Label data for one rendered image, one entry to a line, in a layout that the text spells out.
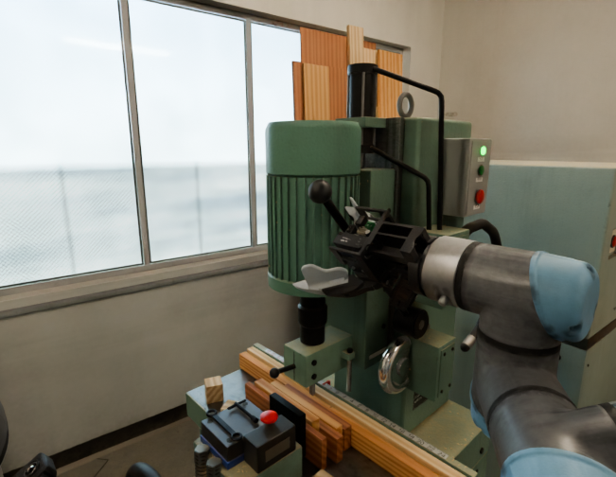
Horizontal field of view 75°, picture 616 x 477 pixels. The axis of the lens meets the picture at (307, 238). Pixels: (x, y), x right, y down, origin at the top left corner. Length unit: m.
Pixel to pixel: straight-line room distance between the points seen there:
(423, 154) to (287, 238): 0.33
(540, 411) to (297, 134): 0.50
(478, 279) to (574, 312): 0.08
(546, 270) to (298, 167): 0.41
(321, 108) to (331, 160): 1.70
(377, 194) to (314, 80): 1.62
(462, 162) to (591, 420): 0.62
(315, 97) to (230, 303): 1.24
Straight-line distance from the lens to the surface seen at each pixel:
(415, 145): 0.84
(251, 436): 0.72
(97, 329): 2.13
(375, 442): 0.83
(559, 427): 0.37
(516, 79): 3.12
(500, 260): 0.43
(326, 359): 0.85
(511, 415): 0.39
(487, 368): 0.45
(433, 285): 0.45
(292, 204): 0.69
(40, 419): 2.28
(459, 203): 0.89
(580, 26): 3.03
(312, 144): 0.67
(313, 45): 2.48
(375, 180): 0.79
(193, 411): 1.04
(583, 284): 0.41
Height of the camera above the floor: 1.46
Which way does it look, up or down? 13 degrees down
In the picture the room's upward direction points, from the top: straight up
